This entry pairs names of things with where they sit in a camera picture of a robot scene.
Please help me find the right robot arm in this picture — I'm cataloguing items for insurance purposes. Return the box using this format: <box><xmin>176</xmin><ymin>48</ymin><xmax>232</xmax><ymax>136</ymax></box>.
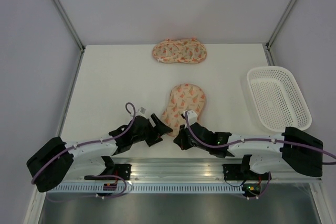
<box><xmin>173</xmin><ymin>123</ymin><xmax>323</xmax><ymax>179</ymax></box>

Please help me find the right aluminium frame post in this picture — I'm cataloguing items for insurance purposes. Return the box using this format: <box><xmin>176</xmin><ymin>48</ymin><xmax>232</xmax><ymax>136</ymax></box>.
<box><xmin>265</xmin><ymin>0</ymin><xmax>298</xmax><ymax>50</ymax></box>

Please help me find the aluminium frame post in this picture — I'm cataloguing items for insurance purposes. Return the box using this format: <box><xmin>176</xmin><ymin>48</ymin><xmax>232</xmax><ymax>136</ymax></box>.
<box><xmin>265</xmin><ymin>0</ymin><xmax>298</xmax><ymax>50</ymax></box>
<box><xmin>51</xmin><ymin>0</ymin><xmax>86</xmax><ymax>52</ymax></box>

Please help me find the white slotted cable duct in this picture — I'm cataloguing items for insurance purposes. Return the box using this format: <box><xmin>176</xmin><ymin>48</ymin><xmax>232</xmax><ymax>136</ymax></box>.
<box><xmin>50</xmin><ymin>182</ymin><xmax>243</xmax><ymax>194</ymax></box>

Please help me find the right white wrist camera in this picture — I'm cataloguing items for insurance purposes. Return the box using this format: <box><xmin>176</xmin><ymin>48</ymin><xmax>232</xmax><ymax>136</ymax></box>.
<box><xmin>181</xmin><ymin>110</ymin><xmax>198</xmax><ymax>126</ymax></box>

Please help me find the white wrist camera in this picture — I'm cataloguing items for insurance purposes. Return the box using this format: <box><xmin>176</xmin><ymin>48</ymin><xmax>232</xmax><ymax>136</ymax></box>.
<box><xmin>181</xmin><ymin>110</ymin><xmax>198</xmax><ymax>126</ymax></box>
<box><xmin>130</xmin><ymin>107</ymin><xmax>146</xmax><ymax>118</ymax></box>

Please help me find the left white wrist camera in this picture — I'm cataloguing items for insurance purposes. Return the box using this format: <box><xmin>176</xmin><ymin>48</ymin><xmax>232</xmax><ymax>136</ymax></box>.
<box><xmin>130</xmin><ymin>107</ymin><xmax>146</xmax><ymax>118</ymax></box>

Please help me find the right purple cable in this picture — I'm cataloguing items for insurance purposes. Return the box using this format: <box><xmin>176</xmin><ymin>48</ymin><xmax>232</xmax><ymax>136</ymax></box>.
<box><xmin>183</xmin><ymin>111</ymin><xmax>336</xmax><ymax>166</ymax></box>

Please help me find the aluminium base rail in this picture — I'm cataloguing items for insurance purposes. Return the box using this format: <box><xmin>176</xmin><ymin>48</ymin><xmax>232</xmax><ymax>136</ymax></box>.
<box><xmin>36</xmin><ymin>157</ymin><xmax>323</xmax><ymax>182</ymax></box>

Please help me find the white perforated plastic basket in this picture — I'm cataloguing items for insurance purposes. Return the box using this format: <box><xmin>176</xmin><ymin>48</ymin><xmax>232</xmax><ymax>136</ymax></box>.
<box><xmin>243</xmin><ymin>66</ymin><xmax>312</xmax><ymax>133</ymax></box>

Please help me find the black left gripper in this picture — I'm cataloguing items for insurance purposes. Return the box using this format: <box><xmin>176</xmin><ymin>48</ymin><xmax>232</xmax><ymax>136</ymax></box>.
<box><xmin>132</xmin><ymin>114</ymin><xmax>173</xmax><ymax>147</ymax></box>

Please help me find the floral mesh laundry bag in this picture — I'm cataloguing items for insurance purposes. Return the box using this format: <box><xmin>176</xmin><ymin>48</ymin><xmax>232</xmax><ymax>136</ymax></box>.
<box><xmin>152</xmin><ymin>38</ymin><xmax>207</xmax><ymax>64</ymax></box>
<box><xmin>161</xmin><ymin>83</ymin><xmax>206</xmax><ymax>137</ymax></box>

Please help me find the left aluminium frame post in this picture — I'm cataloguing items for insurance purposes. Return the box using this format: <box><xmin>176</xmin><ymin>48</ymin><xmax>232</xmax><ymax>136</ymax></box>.
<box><xmin>51</xmin><ymin>0</ymin><xmax>86</xmax><ymax>52</ymax></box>

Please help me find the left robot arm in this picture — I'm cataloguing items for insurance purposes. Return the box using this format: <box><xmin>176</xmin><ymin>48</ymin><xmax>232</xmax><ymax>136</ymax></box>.
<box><xmin>26</xmin><ymin>114</ymin><xmax>173</xmax><ymax>193</ymax></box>

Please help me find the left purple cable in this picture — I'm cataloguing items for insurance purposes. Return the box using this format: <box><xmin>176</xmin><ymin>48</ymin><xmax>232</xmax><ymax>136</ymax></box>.
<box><xmin>30</xmin><ymin>102</ymin><xmax>137</xmax><ymax>185</ymax></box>

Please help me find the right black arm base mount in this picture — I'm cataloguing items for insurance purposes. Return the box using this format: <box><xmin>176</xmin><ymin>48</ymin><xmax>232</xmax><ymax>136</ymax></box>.
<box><xmin>222</xmin><ymin>155</ymin><xmax>268</xmax><ymax>182</ymax></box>

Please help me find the purple cable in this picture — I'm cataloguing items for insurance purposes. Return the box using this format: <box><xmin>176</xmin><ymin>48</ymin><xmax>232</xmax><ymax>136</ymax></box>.
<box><xmin>183</xmin><ymin>111</ymin><xmax>336</xmax><ymax>166</ymax></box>
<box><xmin>30</xmin><ymin>102</ymin><xmax>137</xmax><ymax>185</ymax></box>

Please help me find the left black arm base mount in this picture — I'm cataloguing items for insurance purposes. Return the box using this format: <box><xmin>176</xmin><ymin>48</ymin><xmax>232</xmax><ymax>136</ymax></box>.
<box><xmin>84</xmin><ymin>156</ymin><xmax>131</xmax><ymax>181</ymax></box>

